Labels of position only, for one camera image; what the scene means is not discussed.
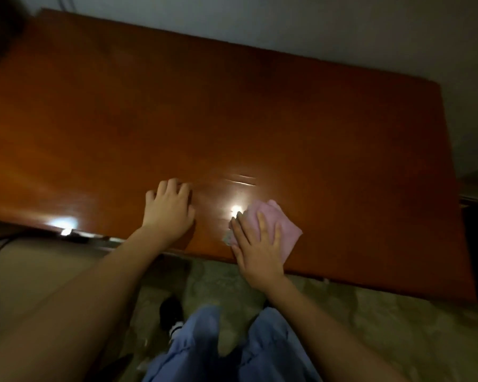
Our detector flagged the person's right hand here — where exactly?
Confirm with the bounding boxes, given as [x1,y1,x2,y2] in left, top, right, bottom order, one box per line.
[228,206,286,295]

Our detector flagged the person's left hand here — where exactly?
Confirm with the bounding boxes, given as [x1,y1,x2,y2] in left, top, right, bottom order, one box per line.
[141,178,197,247]

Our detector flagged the pink cleaning cloth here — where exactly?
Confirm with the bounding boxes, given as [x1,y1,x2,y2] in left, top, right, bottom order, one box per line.
[223,199,304,263]

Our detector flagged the person's right forearm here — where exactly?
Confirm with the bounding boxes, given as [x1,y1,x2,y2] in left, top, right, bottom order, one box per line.
[264,278,407,382]

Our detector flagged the person's left forearm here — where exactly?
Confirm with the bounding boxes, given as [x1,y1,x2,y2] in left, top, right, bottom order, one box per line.
[0,230,172,382]

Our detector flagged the person's blue trousers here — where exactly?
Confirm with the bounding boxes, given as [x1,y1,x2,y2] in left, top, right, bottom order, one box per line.
[142,305,323,382]

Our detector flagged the person's black shoe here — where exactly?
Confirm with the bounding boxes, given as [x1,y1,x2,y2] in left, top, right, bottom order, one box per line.
[158,294,186,341]

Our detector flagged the reddish wooden desk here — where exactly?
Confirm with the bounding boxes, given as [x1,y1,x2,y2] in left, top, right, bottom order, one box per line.
[0,7,478,306]

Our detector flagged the beige padded stool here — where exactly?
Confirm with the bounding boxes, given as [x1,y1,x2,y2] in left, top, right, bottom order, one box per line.
[0,235,144,382]

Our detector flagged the black lamp cable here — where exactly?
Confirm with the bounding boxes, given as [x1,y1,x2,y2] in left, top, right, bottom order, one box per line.
[0,230,33,271]

